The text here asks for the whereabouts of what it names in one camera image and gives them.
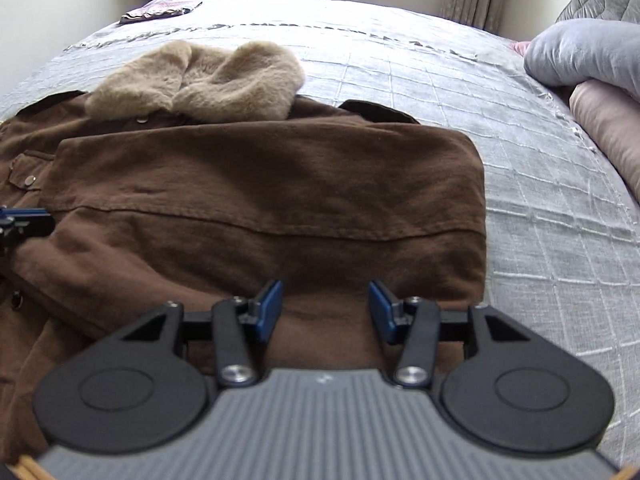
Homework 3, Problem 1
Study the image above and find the pink pillow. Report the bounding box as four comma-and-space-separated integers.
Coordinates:
569, 80, 640, 203

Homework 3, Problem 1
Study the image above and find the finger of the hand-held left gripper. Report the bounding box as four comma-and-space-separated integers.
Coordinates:
0, 206, 56, 260

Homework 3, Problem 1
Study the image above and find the grey-blue pillow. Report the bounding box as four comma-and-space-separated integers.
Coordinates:
523, 18, 640, 106

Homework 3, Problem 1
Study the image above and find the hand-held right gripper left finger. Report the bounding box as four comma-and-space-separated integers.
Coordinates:
102, 280, 284, 389

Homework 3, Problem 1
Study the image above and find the grey checked bedspread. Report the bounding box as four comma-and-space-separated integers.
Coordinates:
0, 0, 640, 468

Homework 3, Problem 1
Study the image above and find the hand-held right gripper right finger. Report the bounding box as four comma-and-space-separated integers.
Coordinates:
368, 281, 535, 389

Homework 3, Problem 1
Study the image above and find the folded patterned cloth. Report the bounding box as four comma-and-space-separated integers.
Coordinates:
119, 0, 203, 25

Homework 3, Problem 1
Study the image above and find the brown coat with fur collar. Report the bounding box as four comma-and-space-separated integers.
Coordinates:
0, 40, 488, 467

